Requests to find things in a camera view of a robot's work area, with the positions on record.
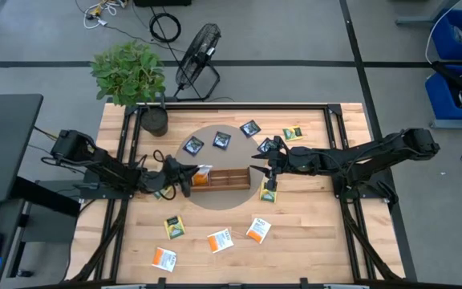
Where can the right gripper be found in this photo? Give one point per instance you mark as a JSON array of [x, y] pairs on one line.
[[285, 162]]

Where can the orange white tea bag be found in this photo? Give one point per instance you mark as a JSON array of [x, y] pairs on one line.
[[258, 230], [220, 240], [202, 178], [164, 259]]

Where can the blue storage bin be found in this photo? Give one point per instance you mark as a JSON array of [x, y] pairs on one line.
[[439, 100], [445, 44]]

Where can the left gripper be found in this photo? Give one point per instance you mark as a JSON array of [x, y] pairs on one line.
[[171, 172]]

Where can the black desk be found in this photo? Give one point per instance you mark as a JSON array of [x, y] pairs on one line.
[[6, 148]]

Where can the yellow green tea bag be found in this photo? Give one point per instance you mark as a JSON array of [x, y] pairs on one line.
[[174, 227], [268, 196], [292, 133], [159, 195]]

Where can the wooden tea organizer box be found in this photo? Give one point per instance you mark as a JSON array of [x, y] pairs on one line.
[[231, 186]]

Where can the black equipment box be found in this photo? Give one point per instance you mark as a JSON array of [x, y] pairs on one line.
[[163, 2]]

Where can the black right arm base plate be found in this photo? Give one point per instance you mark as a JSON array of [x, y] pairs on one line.
[[375, 193]]

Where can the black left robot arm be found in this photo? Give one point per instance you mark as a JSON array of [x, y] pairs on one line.
[[110, 170]]

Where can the dark grey plant pot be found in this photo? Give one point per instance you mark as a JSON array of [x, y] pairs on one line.
[[155, 122]]

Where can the green leafy plant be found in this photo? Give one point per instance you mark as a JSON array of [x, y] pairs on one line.
[[128, 74]]

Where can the black desk crossbeam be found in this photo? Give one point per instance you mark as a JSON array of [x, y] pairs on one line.
[[46, 196]]

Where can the black metal bar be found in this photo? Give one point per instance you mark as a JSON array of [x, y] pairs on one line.
[[451, 78]]

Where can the black floor fan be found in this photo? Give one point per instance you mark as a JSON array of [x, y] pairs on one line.
[[197, 54]]

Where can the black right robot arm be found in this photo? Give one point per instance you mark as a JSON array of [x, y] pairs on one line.
[[355, 160]]

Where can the dark blue tea bag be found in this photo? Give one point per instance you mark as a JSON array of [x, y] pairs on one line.
[[266, 145], [193, 145], [249, 129], [221, 141]]

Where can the round grey mat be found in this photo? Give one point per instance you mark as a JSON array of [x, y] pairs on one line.
[[219, 200]]

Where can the grey cart base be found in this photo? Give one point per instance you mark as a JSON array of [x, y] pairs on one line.
[[455, 123]]

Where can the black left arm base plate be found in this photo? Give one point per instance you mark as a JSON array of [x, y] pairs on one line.
[[102, 194]]

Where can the black aluminium table frame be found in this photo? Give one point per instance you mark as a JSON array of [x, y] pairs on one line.
[[235, 107]]

